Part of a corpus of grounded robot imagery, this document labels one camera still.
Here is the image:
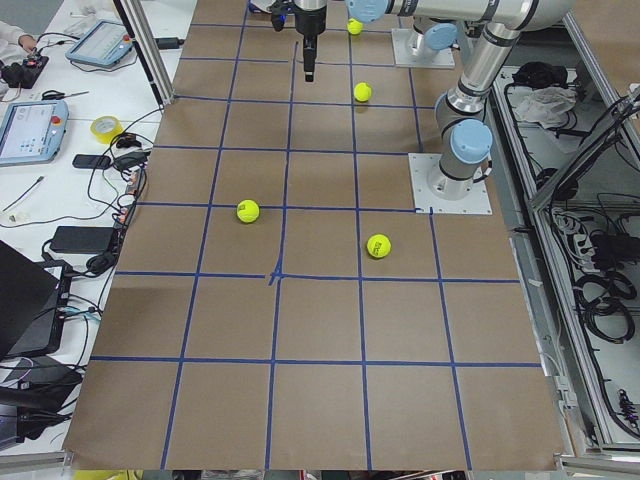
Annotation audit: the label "tennis ball with Wilson print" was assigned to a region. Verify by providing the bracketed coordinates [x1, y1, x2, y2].
[366, 233, 392, 259]

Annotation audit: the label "teach pendant upper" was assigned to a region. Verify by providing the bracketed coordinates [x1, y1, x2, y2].
[65, 20, 133, 68]

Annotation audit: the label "black laptop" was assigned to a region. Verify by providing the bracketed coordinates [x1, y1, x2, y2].
[1, 243, 71, 359]

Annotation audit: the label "tennis ball centre back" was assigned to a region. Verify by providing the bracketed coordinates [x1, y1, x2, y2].
[236, 199, 260, 224]

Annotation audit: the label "brown paper mat blue grid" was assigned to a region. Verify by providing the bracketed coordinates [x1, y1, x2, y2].
[65, 1, 564, 471]

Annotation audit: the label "teach pendant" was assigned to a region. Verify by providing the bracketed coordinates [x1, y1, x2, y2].
[1, 100, 69, 167]
[65, 20, 133, 68]

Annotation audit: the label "scissors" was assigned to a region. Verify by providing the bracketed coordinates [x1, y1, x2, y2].
[41, 90, 88, 101]

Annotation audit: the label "yellow tape roll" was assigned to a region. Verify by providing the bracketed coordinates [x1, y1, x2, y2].
[90, 115, 124, 145]

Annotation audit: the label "black power adapter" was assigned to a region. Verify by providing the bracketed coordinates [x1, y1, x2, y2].
[50, 226, 115, 254]

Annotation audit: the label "tennis ball back right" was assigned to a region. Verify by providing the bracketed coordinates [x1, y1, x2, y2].
[347, 18, 363, 36]

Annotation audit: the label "crumpled white cloth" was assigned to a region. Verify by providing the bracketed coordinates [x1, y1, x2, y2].
[514, 87, 577, 129]

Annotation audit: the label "tennis ball front right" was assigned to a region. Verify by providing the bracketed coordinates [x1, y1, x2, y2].
[353, 82, 373, 103]

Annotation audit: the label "teach pendant lower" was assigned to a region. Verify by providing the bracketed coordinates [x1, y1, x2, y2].
[1, 100, 69, 167]

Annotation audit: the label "black gripper, viewer right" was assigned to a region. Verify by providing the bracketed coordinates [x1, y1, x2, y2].
[270, 0, 327, 82]

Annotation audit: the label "person's hand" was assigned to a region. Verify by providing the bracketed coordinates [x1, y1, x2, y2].
[18, 34, 37, 53]

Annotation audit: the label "black phone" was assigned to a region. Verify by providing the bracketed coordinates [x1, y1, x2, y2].
[72, 154, 111, 170]

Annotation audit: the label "silver robot arm, viewer left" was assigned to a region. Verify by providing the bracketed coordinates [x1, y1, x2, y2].
[347, 0, 574, 201]

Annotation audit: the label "aluminium frame post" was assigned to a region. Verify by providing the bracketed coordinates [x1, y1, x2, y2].
[113, 0, 174, 108]

